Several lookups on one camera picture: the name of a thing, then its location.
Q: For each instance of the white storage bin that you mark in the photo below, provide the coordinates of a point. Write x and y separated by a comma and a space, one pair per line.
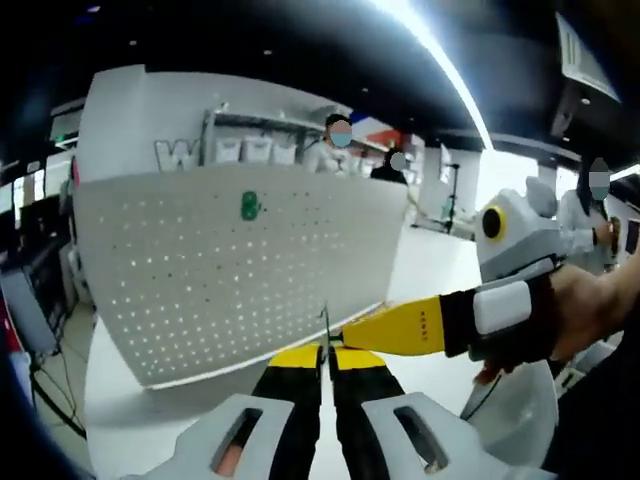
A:
227, 151
284, 154
257, 151

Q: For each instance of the person's dark clothing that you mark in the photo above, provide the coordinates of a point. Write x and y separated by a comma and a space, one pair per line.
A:
600, 410

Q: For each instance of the ceiling light strip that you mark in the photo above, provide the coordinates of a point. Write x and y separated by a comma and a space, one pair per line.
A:
450, 70

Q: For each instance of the ceiling air vent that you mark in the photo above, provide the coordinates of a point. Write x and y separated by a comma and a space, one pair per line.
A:
585, 55

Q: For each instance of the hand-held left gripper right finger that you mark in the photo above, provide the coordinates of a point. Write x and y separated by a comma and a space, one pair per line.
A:
370, 415

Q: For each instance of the metal storage shelf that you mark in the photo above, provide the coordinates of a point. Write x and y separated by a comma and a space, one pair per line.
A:
260, 125

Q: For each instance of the person's right hand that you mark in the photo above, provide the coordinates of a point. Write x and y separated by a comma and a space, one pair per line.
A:
575, 315

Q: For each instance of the red wall sign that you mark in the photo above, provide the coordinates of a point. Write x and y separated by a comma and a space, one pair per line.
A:
385, 132

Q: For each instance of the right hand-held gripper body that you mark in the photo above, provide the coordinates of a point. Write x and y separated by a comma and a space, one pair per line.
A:
525, 235

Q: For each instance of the white perforated mounting plate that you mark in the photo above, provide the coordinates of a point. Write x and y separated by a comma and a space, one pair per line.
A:
200, 260

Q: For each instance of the black monitor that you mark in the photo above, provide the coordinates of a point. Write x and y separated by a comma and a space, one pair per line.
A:
45, 240

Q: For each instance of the black tripod stand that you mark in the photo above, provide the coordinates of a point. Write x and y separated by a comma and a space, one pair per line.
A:
452, 200

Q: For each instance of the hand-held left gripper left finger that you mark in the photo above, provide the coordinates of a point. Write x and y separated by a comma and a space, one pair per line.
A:
280, 415

